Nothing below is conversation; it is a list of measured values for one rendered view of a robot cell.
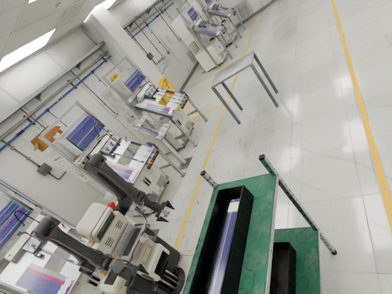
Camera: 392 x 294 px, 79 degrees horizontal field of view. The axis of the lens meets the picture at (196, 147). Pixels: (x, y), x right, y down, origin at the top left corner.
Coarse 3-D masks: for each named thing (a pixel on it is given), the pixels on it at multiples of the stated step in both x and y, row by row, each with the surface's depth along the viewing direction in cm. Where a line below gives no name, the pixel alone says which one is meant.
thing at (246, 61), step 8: (248, 56) 347; (256, 56) 354; (232, 64) 370; (240, 64) 345; (248, 64) 324; (224, 72) 367; (232, 72) 344; (256, 72) 329; (264, 72) 368; (216, 80) 363; (224, 80) 348; (264, 88) 342; (272, 88) 382; (232, 96) 409; (272, 96) 348; (224, 104) 375; (232, 112) 383
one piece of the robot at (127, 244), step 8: (128, 224) 168; (136, 224) 172; (128, 232) 166; (136, 232) 166; (144, 232) 167; (152, 232) 174; (120, 240) 160; (128, 240) 164; (136, 240) 159; (120, 248) 159; (128, 248) 158; (120, 256) 157; (128, 256) 152; (128, 264) 156
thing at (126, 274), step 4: (124, 268) 132; (128, 268) 133; (132, 268) 136; (120, 272) 130; (124, 272) 130; (128, 272) 131; (120, 276) 130; (124, 276) 130; (128, 276) 130; (128, 280) 129; (124, 284) 132
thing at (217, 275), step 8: (232, 200) 134; (232, 208) 130; (232, 216) 126; (232, 224) 122; (224, 232) 122; (232, 232) 119; (224, 240) 118; (224, 248) 115; (224, 256) 112; (216, 264) 111; (224, 264) 109; (216, 272) 108; (216, 280) 106; (216, 288) 103
